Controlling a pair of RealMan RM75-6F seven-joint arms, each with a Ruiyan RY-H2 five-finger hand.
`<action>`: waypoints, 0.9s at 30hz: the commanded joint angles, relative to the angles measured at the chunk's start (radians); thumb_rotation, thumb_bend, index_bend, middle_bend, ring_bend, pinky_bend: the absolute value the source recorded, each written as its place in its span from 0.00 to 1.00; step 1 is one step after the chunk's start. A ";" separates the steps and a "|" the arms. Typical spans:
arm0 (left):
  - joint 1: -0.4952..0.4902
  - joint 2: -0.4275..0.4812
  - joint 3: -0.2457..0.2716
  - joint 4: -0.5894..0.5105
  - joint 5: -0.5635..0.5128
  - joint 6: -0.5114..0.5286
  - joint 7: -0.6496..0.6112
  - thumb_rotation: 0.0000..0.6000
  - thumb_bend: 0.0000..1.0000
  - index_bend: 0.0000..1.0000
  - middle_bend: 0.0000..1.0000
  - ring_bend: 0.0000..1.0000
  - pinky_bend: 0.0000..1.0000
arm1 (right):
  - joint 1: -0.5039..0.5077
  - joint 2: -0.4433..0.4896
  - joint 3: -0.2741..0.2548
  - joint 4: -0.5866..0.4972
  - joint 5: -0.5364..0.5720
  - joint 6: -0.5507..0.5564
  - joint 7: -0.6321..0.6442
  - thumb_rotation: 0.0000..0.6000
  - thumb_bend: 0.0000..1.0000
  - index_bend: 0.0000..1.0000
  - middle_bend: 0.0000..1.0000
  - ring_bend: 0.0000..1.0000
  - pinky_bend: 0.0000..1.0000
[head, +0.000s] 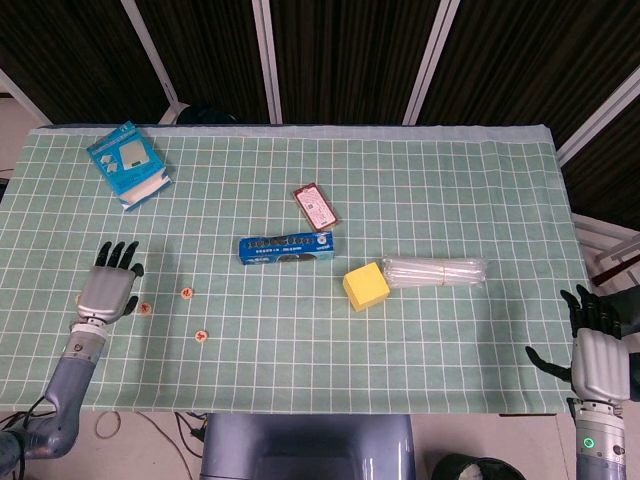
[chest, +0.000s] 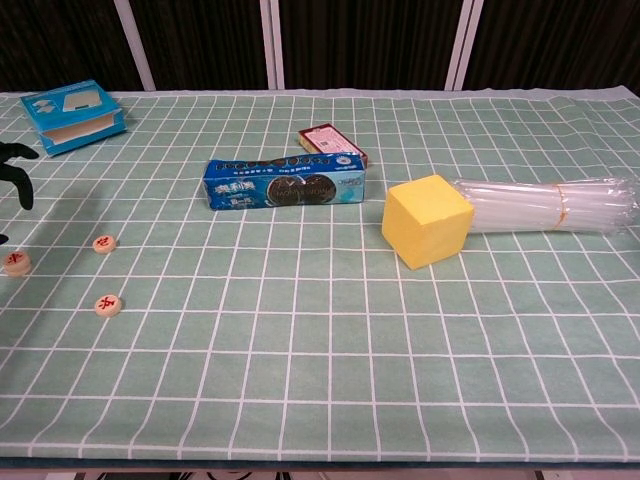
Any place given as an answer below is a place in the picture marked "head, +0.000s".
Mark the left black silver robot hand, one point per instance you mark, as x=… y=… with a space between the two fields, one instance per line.
x=105 y=292

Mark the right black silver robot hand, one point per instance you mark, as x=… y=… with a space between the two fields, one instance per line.
x=602 y=365

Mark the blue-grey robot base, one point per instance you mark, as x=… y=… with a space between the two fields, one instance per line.
x=305 y=445

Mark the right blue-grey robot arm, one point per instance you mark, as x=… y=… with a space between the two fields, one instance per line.
x=600 y=450

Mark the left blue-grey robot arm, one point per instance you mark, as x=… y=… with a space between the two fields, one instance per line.
x=65 y=385

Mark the white metal rack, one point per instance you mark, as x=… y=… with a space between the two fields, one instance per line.
x=600 y=235

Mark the tan rubber band loop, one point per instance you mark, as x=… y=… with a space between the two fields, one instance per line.
x=97 y=425

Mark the blue kitchen scale box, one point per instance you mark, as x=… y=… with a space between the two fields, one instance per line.
x=125 y=155

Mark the black waste bin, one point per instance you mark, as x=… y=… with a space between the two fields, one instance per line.
x=450 y=467

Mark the blue Oreo cookie box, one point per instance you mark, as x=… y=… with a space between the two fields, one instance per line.
x=285 y=247

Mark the clear pack of straws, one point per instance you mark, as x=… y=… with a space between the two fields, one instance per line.
x=435 y=272

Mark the dark partition panel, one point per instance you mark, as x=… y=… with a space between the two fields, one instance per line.
x=525 y=50
x=615 y=170
x=75 y=50
x=215 y=50
x=350 y=50

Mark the green checked tablecloth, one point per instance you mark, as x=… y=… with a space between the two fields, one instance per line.
x=300 y=350

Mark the black chair back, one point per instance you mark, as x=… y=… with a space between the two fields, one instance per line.
x=207 y=115

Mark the red playing card box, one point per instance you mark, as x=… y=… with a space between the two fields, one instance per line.
x=315 y=206

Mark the yellow foam cube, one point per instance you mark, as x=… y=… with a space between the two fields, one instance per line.
x=365 y=287

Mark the white partition post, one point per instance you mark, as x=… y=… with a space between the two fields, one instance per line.
x=267 y=60
x=150 y=50
x=600 y=117
x=430 y=60
x=20 y=92

